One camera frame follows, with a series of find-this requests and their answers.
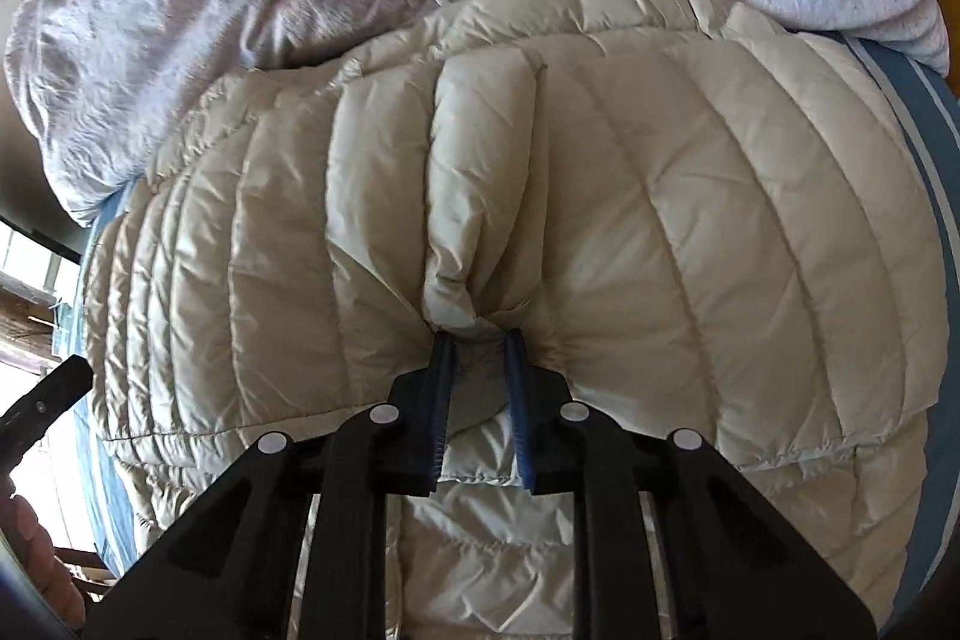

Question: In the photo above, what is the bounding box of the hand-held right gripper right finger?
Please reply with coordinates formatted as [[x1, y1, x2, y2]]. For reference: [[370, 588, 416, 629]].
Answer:
[[502, 329, 878, 640]]

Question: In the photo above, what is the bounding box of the wooden furniture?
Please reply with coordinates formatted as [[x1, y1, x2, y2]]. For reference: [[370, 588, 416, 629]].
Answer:
[[0, 287, 80, 378]]

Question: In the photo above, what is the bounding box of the person's left hand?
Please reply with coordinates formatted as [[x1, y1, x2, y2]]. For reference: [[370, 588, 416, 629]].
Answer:
[[4, 494, 83, 630]]

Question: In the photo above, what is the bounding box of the window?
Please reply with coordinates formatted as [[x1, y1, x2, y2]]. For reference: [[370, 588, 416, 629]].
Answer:
[[0, 224, 76, 296]]

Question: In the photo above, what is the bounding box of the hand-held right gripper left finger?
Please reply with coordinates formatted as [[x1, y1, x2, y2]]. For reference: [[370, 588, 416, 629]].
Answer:
[[82, 331, 458, 640]]

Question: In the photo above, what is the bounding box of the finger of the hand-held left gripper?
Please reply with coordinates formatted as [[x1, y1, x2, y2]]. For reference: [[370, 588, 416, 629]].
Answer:
[[0, 355, 92, 498]]

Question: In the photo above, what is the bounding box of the cream quilted down jacket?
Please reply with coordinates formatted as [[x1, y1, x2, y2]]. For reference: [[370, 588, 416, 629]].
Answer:
[[82, 0, 947, 640]]

